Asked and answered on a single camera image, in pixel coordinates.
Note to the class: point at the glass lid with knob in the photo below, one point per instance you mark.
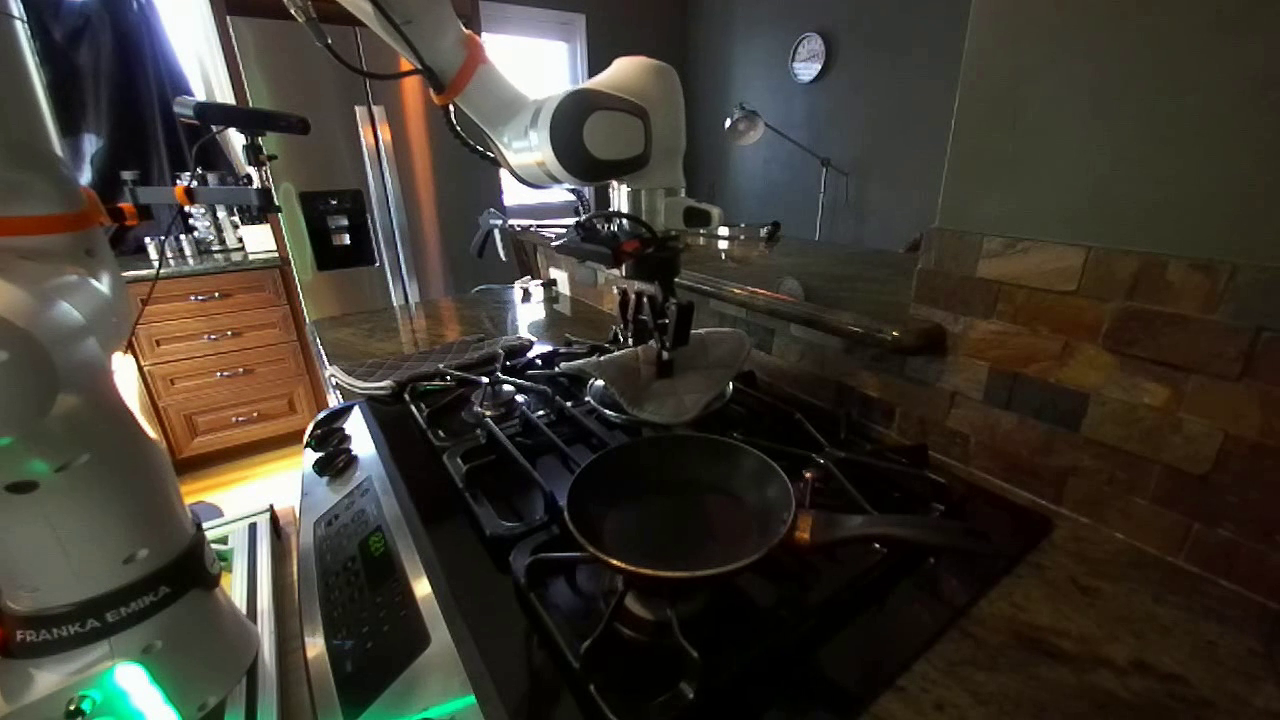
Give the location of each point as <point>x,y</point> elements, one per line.
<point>616,405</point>

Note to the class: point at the stainless steel fridge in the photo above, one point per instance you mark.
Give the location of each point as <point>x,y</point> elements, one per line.
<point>361,172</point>

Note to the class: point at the round wall clock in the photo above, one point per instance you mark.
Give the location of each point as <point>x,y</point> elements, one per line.
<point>804,59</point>

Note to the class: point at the bright window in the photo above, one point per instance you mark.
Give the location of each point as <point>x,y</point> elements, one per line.
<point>535,54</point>

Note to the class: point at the wooden drawer cabinet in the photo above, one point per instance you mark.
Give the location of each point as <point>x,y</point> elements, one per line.
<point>226,363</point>

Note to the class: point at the wall outlet plate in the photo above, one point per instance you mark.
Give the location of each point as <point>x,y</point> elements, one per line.
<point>556,288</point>

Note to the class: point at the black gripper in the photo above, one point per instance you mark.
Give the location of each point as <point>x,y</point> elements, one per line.
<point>647,274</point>

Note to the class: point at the black stereo camera bar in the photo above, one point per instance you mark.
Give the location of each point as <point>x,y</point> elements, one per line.
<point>243,118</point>

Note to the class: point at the black frying pan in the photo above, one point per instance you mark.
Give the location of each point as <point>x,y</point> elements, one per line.
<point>680,507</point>

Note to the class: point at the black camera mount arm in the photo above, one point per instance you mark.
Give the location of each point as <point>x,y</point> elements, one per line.
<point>203,194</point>

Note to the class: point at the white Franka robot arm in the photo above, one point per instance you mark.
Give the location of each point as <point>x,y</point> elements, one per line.
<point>83,400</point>

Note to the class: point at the black stove knob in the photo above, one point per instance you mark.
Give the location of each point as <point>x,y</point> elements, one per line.
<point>324,424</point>
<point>337,463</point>

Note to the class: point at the wrist mounted camera box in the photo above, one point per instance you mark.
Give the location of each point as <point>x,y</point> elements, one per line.
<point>697,213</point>

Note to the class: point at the chrome kitchen faucet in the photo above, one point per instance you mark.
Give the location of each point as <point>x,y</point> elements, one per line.
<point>487,232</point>

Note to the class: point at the black gas stove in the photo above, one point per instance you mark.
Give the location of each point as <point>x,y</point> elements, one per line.
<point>467,467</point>

